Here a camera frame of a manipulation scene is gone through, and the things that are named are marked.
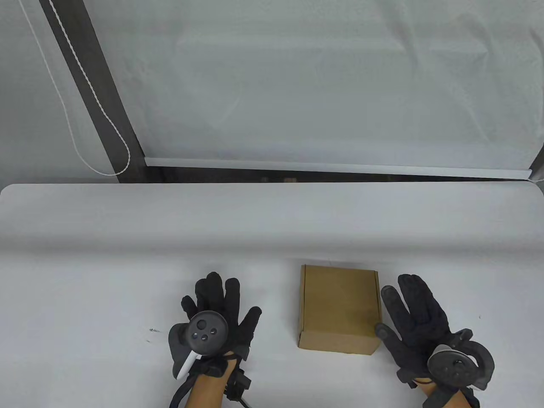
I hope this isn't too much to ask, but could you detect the person's left hand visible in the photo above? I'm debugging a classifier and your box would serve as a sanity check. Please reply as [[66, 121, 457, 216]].
[[181, 272, 262, 377]]

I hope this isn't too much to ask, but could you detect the dark grey round glove controller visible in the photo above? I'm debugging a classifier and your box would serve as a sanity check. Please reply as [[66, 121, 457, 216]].
[[169, 310, 230, 380]]

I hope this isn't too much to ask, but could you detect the person's right forearm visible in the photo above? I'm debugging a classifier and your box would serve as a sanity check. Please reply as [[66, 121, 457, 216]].
[[420, 377, 470, 408]]

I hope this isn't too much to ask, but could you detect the black cable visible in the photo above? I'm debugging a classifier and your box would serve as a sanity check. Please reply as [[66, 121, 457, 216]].
[[170, 376, 194, 408]]

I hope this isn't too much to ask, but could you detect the white roller blind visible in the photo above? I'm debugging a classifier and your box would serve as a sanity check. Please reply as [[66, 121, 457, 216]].
[[80, 0, 544, 170]]

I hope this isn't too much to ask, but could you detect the white bead cord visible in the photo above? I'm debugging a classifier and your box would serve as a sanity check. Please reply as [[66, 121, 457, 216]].
[[17, 0, 131, 176]]

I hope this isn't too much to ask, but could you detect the white blind bottom rail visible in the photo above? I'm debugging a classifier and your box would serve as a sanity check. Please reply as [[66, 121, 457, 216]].
[[145, 157, 533, 180]]

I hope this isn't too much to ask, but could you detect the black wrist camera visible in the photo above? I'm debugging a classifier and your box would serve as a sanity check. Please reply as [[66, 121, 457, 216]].
[[225, 369, 254, 401]]

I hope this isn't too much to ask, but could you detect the dark window frame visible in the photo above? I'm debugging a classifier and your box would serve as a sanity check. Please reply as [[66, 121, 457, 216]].
[[39, 0, 544, 184]]

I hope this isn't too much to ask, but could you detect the person's right hand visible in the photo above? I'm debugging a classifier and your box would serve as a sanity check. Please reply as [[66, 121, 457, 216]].
[[375, 274, 452, 384]]

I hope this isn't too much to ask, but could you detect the person's left forearm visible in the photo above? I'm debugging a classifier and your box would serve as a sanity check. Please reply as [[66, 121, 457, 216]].
[[188, 365, 235, 408]]

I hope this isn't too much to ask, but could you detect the brown cardboard box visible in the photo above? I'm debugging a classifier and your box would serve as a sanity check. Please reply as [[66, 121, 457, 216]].
[[298, 264, 381, 356]]

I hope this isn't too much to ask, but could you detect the dark grey ring glove controller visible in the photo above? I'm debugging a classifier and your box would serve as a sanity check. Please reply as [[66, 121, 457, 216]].
[[427, 329, 496, 392]]

